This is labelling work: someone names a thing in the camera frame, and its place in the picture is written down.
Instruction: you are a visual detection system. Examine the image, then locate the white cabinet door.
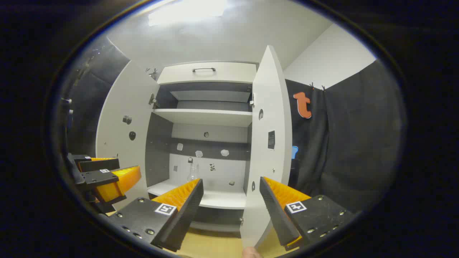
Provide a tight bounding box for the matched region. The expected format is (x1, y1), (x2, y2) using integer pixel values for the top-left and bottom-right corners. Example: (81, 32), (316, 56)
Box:
(240, 45), (293, 249)
(95, 60), (160, 212)

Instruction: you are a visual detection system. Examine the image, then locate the ceiling light panel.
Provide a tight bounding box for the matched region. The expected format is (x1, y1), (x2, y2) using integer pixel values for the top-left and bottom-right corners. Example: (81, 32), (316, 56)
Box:
(148, 0), (228, 27)

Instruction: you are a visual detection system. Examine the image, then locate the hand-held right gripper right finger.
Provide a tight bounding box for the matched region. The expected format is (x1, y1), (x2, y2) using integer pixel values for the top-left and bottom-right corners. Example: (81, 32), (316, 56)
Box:
(259, 176), (355, 251)

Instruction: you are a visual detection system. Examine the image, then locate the white cabinet drawer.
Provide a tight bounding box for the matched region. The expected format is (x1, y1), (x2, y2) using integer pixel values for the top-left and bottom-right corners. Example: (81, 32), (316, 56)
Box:
(157, 62), (258, 85)

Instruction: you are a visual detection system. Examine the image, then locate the clear bottle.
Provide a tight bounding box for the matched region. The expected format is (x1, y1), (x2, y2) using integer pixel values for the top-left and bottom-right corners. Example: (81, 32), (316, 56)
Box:
(186, 158), (200, 183)

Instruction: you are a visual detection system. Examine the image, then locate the white cabinet shelf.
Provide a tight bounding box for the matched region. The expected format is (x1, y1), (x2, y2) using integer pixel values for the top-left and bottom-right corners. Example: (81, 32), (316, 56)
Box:
(153, 108), (253, 128)

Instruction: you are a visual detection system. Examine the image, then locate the white grey cabinet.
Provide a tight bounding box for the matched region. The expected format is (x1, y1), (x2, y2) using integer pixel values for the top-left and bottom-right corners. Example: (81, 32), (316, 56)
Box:
(145, 61), (259, 233)

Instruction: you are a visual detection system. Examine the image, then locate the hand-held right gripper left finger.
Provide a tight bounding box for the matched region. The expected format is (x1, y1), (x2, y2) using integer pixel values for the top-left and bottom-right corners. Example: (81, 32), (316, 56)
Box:
(106, 178), (204, 252)

